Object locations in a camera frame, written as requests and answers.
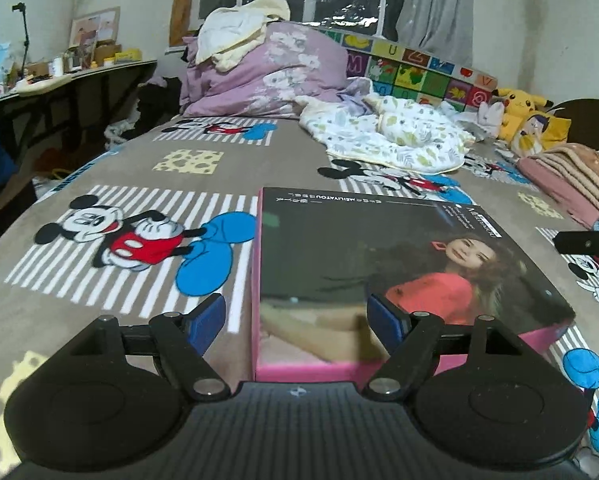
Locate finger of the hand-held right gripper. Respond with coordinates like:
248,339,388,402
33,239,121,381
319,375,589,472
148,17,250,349
553,230,599,261

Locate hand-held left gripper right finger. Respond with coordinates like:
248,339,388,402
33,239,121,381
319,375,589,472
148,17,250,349
362,294,536,402

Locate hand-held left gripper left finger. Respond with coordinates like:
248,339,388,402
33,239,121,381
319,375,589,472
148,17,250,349
68,293,231,402

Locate dark photo-printed box lid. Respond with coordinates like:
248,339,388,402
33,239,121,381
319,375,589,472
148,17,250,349
257,187,577,366

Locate pink cardboard box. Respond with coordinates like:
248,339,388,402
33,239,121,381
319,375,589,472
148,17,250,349
252,187,577,385

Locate pink folded blanket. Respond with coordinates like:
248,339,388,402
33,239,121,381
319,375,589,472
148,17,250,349
516,155,599,231

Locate beige dotted blanket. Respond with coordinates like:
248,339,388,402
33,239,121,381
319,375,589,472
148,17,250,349
528,142,599,207

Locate yellow and blue plush toy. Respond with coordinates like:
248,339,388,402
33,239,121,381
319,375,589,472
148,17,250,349
508,110,573,159

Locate dark brown headboard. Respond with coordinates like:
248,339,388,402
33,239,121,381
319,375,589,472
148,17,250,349
548,98,599,166

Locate yellow mouse plush toy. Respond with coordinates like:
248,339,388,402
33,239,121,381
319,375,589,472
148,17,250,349
493,87,556,117

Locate white rabbit plush toy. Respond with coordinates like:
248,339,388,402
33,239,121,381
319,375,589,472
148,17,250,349
473,101,506,139

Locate white leaf-print blanket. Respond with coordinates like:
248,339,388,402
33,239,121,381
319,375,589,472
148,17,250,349
298,91,476,176

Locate black clothes pile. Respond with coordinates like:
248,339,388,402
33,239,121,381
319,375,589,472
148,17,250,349
136,75,186,137

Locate colourful alphabet mat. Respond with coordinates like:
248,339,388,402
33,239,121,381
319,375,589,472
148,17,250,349
318,29,501,114

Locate purple floral quilt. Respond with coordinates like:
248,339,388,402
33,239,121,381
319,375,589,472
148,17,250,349
180,20,353,121

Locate cluttered dark desk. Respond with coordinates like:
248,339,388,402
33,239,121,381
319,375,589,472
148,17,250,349
0,58,159,162

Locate grey curtain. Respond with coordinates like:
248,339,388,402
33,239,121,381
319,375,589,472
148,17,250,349
393,0,476,69

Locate beige tray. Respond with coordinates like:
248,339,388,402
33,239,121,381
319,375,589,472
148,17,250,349
16,74,74,98

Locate cream cloth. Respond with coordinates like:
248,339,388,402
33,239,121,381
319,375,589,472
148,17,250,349
196,0,292,72

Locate framed picture board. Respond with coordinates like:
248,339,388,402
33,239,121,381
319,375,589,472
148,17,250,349
70,6,122,59

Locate black phone stand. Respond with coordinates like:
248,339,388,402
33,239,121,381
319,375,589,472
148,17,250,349
12,3,34,82

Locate wooden window frame post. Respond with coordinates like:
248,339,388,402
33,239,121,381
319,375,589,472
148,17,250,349
168,0,196,49

